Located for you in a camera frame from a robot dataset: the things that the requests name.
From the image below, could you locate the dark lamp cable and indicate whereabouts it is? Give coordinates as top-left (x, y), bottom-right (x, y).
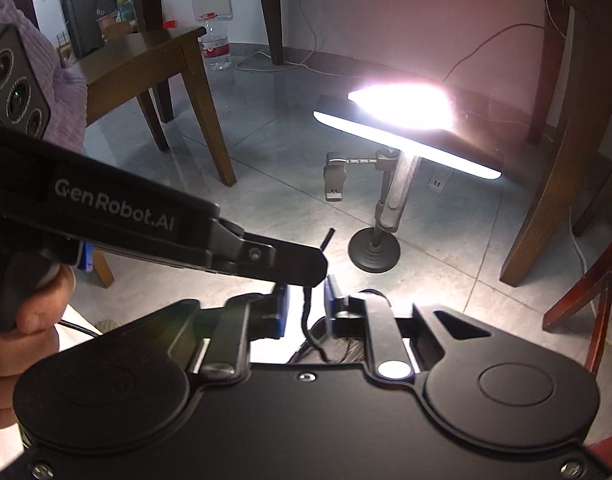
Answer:
top-left (442, 22), bottom-right (547, 87)

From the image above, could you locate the clear water bottle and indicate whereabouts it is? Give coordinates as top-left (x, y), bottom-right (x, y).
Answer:
top-left (200, 22), bottom-right (233, 71)

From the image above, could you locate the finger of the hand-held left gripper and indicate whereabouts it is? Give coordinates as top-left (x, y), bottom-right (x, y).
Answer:
top-left (206, 205), bottom-right (329, 289)

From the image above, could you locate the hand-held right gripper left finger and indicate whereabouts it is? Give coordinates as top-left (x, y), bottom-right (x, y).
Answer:
top-left (168, 282), bottom-right (291, 379)

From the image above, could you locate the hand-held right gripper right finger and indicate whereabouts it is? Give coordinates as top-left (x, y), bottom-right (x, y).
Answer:
top-left (325, 276), bottom-right (492, 382)

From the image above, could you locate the brown wooden stool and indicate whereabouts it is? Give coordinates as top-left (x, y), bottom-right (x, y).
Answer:
top-left (60, 25), bottom-right (237, 288)

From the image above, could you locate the person's left hand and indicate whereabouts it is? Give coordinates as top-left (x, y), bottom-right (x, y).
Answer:
top-left (0, 261), bottom-right (75, 428)

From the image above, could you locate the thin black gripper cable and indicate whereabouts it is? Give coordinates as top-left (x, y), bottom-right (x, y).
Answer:
top-left (60, 317), bottom-right (106, 337)

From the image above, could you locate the bright light panel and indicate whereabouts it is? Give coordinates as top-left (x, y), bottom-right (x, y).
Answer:
top-left (313, 82), bottom-right (507, 181)

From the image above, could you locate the dark tall cabinet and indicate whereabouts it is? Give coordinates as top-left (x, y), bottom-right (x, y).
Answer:
top-left (56, 0), bottom-right (119, 58)

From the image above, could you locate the black patent leather shoe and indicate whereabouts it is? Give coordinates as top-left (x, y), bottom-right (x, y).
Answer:
top-left (286, 287), bottom-right (371, 366)

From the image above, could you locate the red-brown wooden chair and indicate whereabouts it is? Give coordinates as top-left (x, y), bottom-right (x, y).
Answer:
top-left (542, 224), bottom-right (612, 466)

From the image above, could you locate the white floor cable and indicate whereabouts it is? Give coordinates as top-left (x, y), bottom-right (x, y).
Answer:
top-left (568, 205), bottom-right (599, 321)
top-left (235, 7), bottom-right (351, 78)

